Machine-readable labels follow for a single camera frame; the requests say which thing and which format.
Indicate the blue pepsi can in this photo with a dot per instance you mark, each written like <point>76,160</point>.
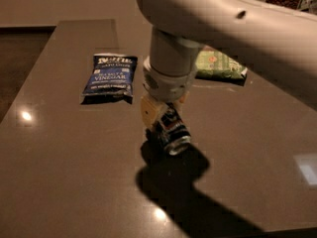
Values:
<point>173,135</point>

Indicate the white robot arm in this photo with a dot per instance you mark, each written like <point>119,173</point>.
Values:
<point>275,42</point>

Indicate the green chip bag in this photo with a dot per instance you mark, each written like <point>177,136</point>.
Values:
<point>212,64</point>

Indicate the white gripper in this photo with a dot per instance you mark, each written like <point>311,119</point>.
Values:
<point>167,84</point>

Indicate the blue chip bag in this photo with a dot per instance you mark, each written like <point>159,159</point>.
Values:
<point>112,74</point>

